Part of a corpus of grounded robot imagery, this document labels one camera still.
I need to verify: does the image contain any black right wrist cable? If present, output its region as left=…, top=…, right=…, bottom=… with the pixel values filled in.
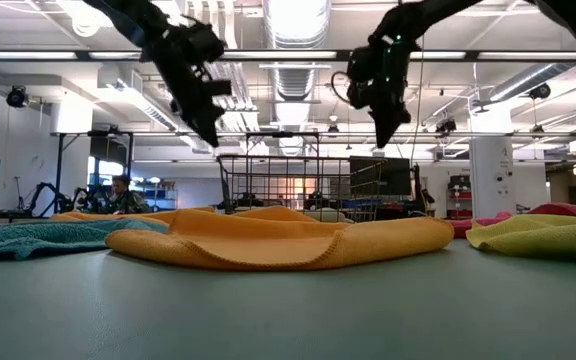
left=331, top=69, right=353, bottom=105

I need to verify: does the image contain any black frame stand with screen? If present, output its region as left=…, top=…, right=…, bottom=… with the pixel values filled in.
left=50, top=130, right=135, bottom=216

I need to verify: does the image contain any yellow microfiber towel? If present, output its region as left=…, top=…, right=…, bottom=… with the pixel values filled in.
left=465, top=213, right=576, bottom=262

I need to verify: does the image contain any pink microfiber towel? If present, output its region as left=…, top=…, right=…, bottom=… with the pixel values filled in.
left=450, top=202, right=576, bottom=239

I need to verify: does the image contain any green table mat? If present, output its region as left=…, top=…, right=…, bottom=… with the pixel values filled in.
left=0, top=219, right=576, bottom=360

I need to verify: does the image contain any white pillar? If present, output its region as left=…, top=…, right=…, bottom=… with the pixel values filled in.
left=469, top=135, right=516, bottom=220

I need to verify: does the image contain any person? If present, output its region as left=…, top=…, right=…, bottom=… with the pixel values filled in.
left=109, top=174, right=152, bottom=215

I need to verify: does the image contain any teal microfiber towel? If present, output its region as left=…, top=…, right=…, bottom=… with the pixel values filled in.
left=0, top=215, right=169, bottom=262

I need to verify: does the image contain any pale green microfiber towel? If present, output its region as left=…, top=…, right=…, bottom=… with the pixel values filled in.
left=312, top=207, right=357, bottom=224

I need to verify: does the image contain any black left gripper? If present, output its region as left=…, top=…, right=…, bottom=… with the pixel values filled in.
left=140, top=19, right=233, bottom=147

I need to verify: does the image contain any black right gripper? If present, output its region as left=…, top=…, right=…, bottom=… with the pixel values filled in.
left=346, top=37, right=417, bottom=148

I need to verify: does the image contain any large black screen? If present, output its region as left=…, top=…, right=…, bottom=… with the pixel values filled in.
left=349, top=155, right=413, bottom=197

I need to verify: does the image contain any black wire basket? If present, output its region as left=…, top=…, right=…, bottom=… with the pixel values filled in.
left=216, top=154, right=384, bottom=224

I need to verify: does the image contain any orange microfiber towel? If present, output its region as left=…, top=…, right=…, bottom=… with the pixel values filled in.
left=50, top=206, right=217, bottom=225
left=104, top=205, right=455, bottom=273

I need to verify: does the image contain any shelf with blue bins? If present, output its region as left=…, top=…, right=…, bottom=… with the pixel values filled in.
left=140, top=175, right=179, bottom=211

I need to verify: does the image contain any silver ventilation duct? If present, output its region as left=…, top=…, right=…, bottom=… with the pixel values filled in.
left=262, top=0, right=333, bottom=156

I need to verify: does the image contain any red tool cart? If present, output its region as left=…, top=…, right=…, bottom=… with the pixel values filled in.
left=447, top=174, right=473, bottom=220

